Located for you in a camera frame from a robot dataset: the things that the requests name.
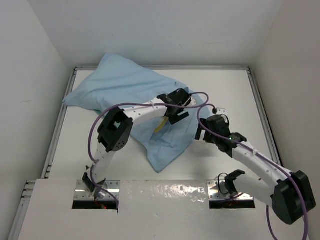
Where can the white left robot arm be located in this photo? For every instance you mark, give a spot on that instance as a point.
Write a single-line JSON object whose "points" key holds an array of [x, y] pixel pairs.
{"points": [[112, 129]]}

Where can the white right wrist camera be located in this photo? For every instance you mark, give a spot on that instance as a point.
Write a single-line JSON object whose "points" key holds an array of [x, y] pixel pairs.
{"points": [[219, 111]]}

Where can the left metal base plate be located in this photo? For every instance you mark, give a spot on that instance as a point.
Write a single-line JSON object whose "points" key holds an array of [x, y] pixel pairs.
{"points": [[82, 193]]}

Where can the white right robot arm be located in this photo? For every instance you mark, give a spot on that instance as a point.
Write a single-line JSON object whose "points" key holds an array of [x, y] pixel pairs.
{"points": [[288, 193]]}

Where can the metal base plate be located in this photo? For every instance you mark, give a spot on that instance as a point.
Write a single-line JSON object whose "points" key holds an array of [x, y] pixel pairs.
{"points": [[214, 193], [82, 193]]}

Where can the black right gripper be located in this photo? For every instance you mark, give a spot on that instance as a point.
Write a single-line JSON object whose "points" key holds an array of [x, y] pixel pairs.
{"points": [[198, 133]]}

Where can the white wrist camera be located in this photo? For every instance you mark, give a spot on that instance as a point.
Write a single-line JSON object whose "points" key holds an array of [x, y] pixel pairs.
{"points": [[219, 111], [191, 103]]}

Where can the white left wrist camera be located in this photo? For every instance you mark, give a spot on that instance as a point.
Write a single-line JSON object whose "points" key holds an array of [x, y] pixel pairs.
{"points": [[191, 103]]}

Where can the cream quilted pillow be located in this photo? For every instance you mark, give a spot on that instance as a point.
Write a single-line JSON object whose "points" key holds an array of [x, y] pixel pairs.
{"points": [[161, 125]]}

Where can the blue and green pillowcase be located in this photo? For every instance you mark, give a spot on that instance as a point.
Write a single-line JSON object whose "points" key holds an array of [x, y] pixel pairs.
{"points": [[119, 80]]}

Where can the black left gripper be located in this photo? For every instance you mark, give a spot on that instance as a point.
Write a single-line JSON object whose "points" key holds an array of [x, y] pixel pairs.
{"points": [[179, 114]]}

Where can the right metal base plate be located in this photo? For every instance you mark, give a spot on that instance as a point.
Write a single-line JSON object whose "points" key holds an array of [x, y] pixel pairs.
{"points": [[214, 193]]}

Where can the white front cover board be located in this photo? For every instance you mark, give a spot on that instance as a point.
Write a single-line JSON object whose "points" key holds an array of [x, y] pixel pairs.
{"points": [[148, 210]]}

